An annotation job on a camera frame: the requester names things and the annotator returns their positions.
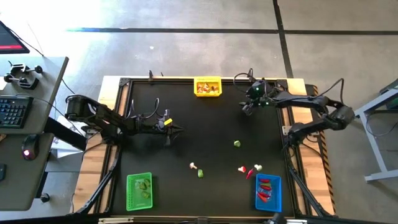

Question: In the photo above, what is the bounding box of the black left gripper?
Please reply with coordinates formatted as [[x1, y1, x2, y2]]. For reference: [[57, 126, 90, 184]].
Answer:
[[136, 109, 185, 147]]

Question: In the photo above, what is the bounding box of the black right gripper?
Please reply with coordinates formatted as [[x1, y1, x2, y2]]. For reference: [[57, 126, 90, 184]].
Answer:
[[241, 77, 278, 117]]

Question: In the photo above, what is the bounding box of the yellow plastic basket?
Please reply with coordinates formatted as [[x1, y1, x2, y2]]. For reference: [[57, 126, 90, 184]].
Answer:
[[193, 76, 223, 98]]

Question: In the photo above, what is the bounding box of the green plastic basket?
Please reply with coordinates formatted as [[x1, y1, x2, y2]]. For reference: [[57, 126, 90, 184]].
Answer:
[[126, 172, 154, 212]]

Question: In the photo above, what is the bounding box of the white paper sheet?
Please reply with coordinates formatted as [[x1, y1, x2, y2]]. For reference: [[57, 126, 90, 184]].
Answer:
[[50, 119, 94, 159]]

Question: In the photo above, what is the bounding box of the black desk leg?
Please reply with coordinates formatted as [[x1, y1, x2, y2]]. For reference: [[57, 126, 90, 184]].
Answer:
[[44, 117, 88, 152]]

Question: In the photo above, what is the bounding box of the yellow black hazard tape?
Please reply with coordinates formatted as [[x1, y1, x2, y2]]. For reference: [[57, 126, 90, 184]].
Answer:
[[312, 84, 337, 215]]

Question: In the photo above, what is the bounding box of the blue plastic basket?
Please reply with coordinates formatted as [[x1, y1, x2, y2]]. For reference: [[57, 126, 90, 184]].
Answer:
[[254, 173, 283, 213]]

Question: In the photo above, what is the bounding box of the black handheld tool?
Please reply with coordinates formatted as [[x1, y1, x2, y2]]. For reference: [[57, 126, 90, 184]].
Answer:
[[264, 212, 285, 224]]

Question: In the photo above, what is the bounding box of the grey desk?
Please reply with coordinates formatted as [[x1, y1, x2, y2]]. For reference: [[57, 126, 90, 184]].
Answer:
[[0, 133, 55, 212], [0, 55, 70, 135]]

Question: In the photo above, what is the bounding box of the grey metal stand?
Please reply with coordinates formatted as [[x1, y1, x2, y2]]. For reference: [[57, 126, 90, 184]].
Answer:
[[343, 79, 398, 183]]

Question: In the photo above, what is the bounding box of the black computer mouse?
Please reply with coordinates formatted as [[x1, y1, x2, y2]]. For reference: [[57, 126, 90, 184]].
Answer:
[[21, 134, 40, 161]]

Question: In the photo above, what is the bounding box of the black C-clamp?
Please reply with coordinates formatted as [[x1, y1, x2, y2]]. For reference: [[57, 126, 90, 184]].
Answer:
[[8, 63, 44, 77], [3, 73, 40, 90]]

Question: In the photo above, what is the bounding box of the black keyboard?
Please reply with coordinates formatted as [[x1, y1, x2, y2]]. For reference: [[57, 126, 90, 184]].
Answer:
[[0, 95, 34, 129]]

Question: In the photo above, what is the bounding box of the black computer monitor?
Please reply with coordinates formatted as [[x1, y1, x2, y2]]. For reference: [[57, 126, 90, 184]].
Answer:
[[0, 20, 30, 55]]

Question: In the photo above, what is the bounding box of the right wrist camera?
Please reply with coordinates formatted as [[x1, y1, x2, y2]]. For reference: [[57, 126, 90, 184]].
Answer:
[[250, 81, 267, 99]]

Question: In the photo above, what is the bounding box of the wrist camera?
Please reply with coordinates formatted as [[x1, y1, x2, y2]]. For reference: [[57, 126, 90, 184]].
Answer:
[[250, 81, 267, 99], [155, 118, 169, 131]]

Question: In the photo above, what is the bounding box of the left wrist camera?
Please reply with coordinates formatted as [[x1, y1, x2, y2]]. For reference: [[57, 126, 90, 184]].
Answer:
[[155, 118, 169, 131]]

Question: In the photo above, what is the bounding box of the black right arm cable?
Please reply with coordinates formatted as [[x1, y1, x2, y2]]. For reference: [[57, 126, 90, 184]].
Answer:
[[233, 72, 256, 94]]

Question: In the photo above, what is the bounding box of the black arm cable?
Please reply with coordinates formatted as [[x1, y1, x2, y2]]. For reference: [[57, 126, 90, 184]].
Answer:
[[233, 72, 256, 94], [130, 98, 161, 121]]

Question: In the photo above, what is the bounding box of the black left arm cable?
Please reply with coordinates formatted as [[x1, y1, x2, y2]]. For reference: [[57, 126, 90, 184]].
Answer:
[[130, 98, 161, 121]]

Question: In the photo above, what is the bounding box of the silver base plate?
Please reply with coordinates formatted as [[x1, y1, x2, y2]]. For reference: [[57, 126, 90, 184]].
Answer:
[[282, 125, 321, 137]]

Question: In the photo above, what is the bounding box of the black monitor cable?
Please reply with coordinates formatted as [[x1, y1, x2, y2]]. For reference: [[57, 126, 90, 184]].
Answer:
[[6, 26, 77, 96]]

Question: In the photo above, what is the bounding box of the black floor cable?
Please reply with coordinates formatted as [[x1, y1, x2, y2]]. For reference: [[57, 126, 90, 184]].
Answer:
[[365, 109, 398, 138]]

